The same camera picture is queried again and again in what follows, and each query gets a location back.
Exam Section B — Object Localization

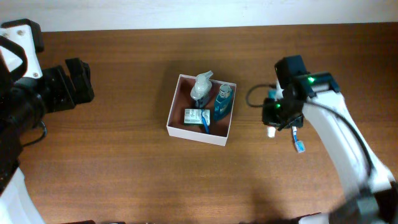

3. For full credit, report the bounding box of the Colgate toothpaste tube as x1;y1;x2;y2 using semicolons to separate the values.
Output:
267;89;276;138

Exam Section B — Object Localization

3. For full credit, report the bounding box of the blue white toothbrush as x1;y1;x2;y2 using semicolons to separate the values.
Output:
292;126;305;153

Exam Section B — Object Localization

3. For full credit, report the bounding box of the teal mouthwash bottle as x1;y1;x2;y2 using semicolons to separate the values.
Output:
214;84;234;121

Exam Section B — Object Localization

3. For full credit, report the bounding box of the blue disposable razor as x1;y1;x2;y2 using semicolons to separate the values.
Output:
200;109;210;134

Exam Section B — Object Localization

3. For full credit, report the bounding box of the clear pump soap bottle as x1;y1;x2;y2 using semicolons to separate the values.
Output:
190;70;213;108

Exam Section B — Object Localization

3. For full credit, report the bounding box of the green white soap box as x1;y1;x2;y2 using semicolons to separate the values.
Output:
183;109;203;125

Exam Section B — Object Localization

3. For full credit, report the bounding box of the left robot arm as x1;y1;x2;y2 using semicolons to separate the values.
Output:
1;19;95;223

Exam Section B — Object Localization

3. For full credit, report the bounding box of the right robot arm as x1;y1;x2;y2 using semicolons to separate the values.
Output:
262;55;397;223

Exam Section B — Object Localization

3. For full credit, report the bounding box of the white cardboard box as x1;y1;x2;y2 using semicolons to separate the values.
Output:
166;74;234;146

